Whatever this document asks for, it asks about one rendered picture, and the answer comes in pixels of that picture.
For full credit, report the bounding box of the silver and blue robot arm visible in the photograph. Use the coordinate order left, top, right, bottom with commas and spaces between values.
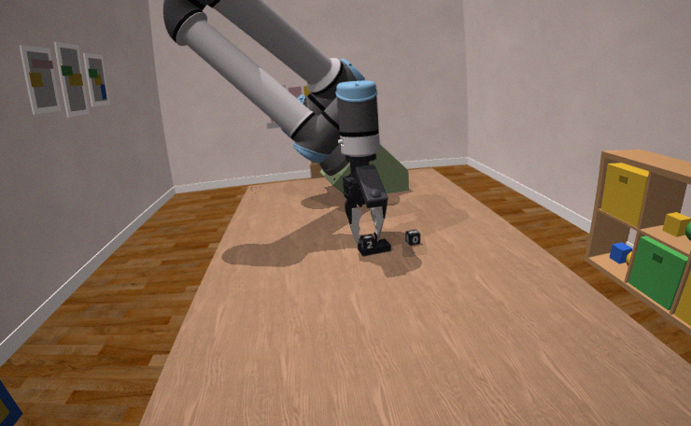
163, 0, 388, 208

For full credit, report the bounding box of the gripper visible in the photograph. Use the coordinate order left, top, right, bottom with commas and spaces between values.
343, 154, 387, 245

